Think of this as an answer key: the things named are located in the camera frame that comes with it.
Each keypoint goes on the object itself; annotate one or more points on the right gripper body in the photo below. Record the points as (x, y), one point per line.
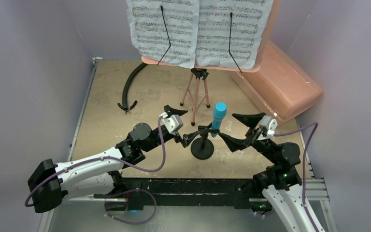
(254, 135)

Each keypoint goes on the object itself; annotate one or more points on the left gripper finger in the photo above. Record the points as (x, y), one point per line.
(192, 136)
(171, 111)

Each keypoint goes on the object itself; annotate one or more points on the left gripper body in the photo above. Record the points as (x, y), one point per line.
(177, 137)

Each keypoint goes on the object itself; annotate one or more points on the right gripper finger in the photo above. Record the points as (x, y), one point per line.
(250, 121)
(235, 144)

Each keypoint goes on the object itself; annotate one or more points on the black round microphone stand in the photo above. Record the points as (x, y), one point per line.
(202, 148)

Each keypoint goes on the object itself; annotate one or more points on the blue toy microphone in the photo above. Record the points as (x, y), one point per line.
(219, 113)

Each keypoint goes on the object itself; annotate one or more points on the pink perforated music stand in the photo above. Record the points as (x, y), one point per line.
(199, 74)

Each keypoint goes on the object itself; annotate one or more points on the white paper sheet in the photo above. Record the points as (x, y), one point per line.
(165, 30)

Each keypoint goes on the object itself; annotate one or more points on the printed sheet music page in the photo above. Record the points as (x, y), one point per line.
(230, 32)

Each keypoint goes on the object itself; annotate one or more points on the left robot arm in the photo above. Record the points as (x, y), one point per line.
(52, 183)

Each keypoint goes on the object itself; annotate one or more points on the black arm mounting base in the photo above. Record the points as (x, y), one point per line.
(237, 193)

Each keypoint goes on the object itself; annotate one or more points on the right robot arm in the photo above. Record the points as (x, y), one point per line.
(280, 184)

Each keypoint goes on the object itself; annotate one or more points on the black foam tube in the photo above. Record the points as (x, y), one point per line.
(129, 82)

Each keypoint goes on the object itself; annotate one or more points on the pink plastic storage box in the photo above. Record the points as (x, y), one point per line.
(280, 88)

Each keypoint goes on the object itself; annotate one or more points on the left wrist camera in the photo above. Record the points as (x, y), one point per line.
(172, 123)

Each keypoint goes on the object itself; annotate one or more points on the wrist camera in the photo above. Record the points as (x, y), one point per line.
(172, 123)
(267, 127)

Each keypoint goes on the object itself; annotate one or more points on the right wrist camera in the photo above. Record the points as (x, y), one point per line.
(267, 127)

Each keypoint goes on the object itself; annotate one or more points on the black handled wire cutters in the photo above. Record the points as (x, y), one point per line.
(126, 108)

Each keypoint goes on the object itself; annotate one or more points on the aluminium frame rail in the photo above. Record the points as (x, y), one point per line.
(315, 191)

